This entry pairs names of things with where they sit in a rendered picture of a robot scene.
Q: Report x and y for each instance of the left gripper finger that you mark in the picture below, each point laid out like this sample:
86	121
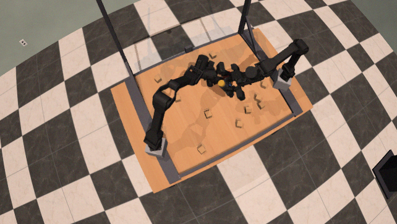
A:
229	79
230	89

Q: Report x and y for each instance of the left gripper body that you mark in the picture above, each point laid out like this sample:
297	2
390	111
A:
239	92

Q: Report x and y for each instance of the dark grey hose nozzle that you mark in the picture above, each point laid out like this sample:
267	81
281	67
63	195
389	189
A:
223	84

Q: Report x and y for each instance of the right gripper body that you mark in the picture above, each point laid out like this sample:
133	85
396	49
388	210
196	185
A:
212	73

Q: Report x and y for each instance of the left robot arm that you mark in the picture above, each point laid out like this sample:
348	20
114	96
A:
268	66

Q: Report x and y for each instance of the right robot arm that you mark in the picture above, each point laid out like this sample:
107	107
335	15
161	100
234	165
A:
161	102

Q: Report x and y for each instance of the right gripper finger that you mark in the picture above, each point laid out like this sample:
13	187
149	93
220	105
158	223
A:
226	73
217	79

